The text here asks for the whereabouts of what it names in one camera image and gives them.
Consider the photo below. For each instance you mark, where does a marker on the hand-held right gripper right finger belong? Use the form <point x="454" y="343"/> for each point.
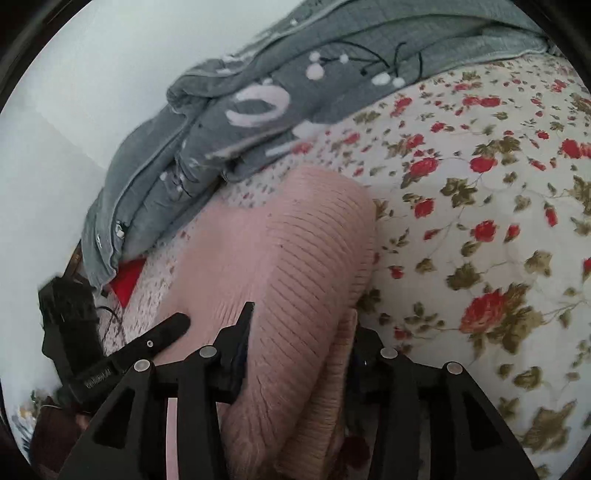
<point x="369" y="355"/>

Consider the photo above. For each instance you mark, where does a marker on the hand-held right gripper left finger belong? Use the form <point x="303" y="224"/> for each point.
<point x="235" y="350"/>

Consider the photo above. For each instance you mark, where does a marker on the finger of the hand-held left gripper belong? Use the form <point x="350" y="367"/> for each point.
<point x="159" y="337"/>

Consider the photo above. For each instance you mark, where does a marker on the pink knit sweater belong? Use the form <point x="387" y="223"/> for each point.
<point x="286" y="277"/>

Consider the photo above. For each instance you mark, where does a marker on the red cloth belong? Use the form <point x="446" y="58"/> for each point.
<point x="127" y="279"/>

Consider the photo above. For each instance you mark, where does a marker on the floral bed sheet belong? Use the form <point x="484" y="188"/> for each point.
<point x="485" y="207"/>

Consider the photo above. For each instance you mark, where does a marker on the grey printed quilt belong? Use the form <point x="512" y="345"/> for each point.
<point x="277" y="106"/>

